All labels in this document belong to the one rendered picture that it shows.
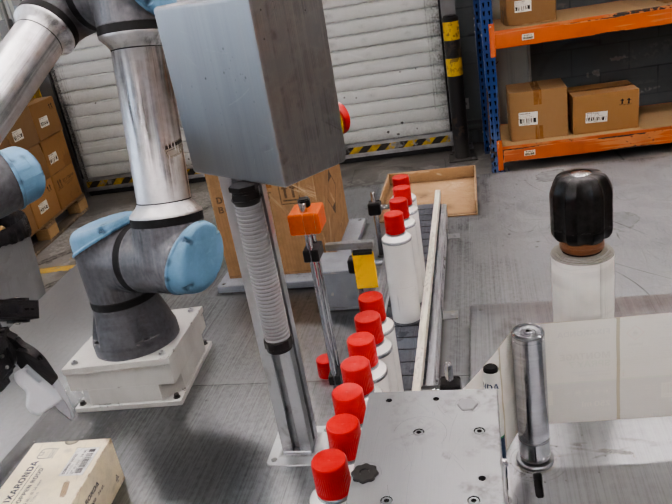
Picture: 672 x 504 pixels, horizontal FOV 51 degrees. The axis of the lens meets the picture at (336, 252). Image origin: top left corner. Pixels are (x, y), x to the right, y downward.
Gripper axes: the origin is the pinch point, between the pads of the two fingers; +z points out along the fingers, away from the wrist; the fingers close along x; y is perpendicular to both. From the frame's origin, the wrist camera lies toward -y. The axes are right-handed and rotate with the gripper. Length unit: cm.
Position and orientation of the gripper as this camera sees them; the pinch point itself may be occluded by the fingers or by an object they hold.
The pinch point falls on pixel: (22, 420)
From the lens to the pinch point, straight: 102.9
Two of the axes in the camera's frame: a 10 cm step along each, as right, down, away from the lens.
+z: 1.6, 9.0, 4.1
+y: -0.9, 4.3, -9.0
